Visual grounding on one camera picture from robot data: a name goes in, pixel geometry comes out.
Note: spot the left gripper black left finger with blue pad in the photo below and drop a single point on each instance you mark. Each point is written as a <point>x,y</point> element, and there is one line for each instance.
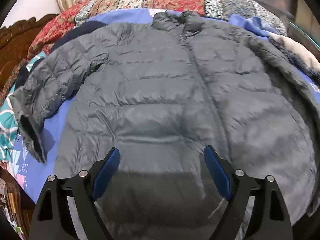
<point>52,218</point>

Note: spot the grey puffer jacket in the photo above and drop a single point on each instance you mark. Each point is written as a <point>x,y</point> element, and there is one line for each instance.
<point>162,109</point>

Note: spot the teal white wavy pillow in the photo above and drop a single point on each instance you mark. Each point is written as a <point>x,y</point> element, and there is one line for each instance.
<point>9,128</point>

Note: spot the white black fleece garment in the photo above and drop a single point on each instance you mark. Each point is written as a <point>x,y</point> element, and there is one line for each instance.
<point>297,55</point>

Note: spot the glass side table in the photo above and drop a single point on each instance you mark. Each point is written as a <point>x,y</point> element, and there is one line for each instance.
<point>301,17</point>

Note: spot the blue patterned bedsheet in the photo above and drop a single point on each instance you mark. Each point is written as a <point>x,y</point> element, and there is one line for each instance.
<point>37,154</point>

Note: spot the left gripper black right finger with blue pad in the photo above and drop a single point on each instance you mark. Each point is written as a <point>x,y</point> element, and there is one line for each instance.
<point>269,219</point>

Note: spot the brown floral cloth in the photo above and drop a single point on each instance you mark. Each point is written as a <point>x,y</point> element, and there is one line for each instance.
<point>11,80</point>

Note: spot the navy knit garment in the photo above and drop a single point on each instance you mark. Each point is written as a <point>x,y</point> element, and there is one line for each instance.
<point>27,68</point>

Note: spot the red patchwork quilt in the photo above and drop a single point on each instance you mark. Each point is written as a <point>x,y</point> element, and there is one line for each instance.
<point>79,13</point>

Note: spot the carved wooden headboard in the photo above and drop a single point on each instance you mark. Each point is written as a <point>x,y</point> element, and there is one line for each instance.
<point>15,42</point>

